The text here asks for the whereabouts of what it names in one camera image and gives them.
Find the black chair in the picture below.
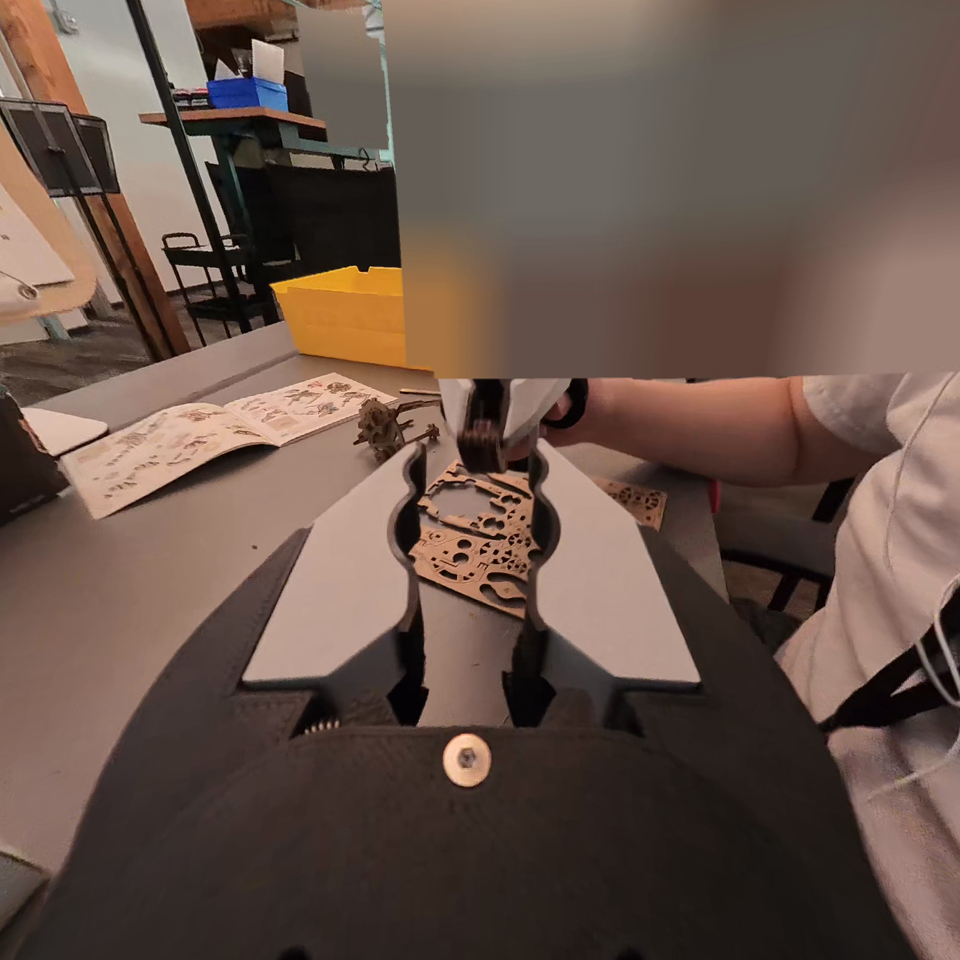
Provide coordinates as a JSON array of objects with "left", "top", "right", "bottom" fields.
[{"left": 718, "top": 477, "right": 858, "bottom": 615}]

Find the black fabric panel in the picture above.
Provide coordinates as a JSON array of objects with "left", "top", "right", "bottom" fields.
[{"left": 204, "top": 159, "right": 403, "bottom": 325}]

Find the black framed sign stand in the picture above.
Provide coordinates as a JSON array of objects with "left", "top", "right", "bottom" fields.
[{"left": 0, "top": 96, "right": 123, "bottom": 199}]

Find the partly built wooden model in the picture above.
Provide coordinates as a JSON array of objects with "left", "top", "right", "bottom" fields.
[{"left": 352, "top": 397, "right": 444, "bottom": 463}]

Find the laser-cut wooden parts sheet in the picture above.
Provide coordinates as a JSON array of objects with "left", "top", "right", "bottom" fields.
[{"left": 408, "top": 457, "right": 546, "bottom": 621}]

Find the black metal pole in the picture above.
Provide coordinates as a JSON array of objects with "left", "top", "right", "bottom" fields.
[{"left": 126, "top": 0, "right": 254, "bottom": 336}]

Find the yellow plastic bin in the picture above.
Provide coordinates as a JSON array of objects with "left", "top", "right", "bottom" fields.
[{"left": 269, "top": 265, "right": 436, "bottom": 373}]

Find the person's right hand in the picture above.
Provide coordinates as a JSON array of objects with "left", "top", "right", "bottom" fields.
[{"left": 553, "top": 378, "right": 640, "bottom": 453}]

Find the dark brown box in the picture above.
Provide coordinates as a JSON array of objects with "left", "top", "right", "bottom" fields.
[{"left": 0, "top": 388, "right": 73, "bottom": 528}]

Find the wooden top green-frame table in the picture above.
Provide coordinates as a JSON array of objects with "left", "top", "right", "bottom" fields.
[{"left": 139, "top": 106, "right": 395, "bottom": 249}]

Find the white flat pad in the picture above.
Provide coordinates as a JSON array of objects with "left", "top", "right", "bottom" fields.
[{"left": 21, "top": 405, "right": 111, "bottom": 458}]

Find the open instruction booklet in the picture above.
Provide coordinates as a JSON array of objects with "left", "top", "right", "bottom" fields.
[{"left": 62, "top": 372, "right": 399, "bottom": 521}]

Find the person's white shirt torso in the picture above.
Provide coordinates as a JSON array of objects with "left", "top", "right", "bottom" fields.
[{"left": 772, "top": 371, "right": 960, "bottom": 960}]

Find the dark round wooden gear part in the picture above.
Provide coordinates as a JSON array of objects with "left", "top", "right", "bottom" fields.
[{"left": 457, "top": 418, "right": 513, "bottom": 475}]

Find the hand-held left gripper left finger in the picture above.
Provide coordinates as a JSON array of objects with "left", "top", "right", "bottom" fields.
[{"left": 241, "top": 441, "right": 430, "bottom": 725}]

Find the blue plastic bin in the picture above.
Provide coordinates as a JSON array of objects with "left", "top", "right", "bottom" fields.
[{"left": 205, "top": 76, "right": 291, "bottom": 114}]

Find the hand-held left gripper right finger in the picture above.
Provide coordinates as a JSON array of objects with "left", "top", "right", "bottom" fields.
[{"left": 501, "top": 438, "right": 704, "bottom": 727}]

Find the black strap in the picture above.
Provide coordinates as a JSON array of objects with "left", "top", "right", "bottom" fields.
[{"left": 816, "top": 636, "right": 948, "bottom": 735}]

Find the person's right forearm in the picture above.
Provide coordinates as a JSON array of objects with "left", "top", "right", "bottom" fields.
[{"left": 637, "top": 376, "right": 826, "bottom": 487}]

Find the wooden beam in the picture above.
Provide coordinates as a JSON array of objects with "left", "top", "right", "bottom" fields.
[{"left": 0, "top": 0, "right": 192, "bottom": 363}]

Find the black metal cart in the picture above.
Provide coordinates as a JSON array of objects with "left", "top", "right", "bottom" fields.
[{"left": 160, "top": 230, "right": 303, "bottom": 348}]

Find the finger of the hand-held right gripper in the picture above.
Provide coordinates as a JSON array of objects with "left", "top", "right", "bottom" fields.
[
  {"left": 499, "top": 378, "right": 573, "bottom": 460},
  {"left": 438, "top": 378, "right": 483, "bottom": 441}
]

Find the small wooden parts sheet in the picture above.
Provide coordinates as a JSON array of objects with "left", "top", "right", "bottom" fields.
[{"left": 592, "top": 476, "right": 669, "bottom": 533}]

